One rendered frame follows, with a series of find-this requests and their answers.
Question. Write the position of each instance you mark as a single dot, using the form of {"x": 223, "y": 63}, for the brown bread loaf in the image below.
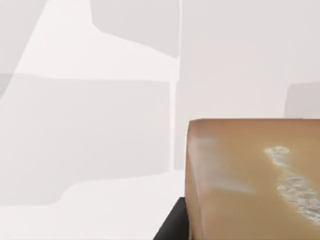
{"x": 250, "y": 180}

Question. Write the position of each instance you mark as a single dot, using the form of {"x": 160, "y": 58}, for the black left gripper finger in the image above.
{"x": 176, "y": 222}

